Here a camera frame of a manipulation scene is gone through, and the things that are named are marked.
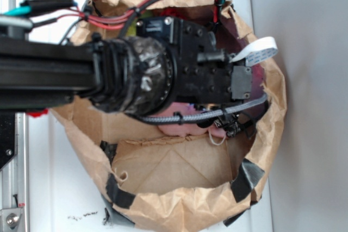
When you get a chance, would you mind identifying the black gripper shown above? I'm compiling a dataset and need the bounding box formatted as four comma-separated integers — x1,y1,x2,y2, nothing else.
136,16,233,103

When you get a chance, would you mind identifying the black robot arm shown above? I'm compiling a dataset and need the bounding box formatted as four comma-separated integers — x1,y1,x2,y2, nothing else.
1,16,233,116

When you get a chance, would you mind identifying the pink plush pig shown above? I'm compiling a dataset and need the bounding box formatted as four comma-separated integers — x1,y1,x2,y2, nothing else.
156,102,227,145

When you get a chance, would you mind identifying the red crumpled cloth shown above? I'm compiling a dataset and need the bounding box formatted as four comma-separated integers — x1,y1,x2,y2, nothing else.
160,8,183,18

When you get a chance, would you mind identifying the brown paper bag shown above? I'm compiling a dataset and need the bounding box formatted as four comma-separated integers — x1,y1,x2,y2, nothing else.
49,0,288,232

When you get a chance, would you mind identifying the grey camera module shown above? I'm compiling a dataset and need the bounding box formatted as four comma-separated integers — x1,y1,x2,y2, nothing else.
231,66,252,100

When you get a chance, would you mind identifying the grey braided cable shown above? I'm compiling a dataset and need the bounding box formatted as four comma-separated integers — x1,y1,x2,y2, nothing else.
138,92,269,126

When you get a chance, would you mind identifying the white flat ribbon cable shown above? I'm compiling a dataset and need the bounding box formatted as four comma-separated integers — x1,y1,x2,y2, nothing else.
229,36,279,67

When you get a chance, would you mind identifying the red and black wire bundle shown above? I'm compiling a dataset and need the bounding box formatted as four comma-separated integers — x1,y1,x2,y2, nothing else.
2,0,236,46

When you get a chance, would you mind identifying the black robot mount plate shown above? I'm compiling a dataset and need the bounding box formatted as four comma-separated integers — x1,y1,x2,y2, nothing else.
0,113,16,170

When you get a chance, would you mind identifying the aluminium frame rail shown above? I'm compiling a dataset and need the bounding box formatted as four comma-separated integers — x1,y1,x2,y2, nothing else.
1,0,30,231

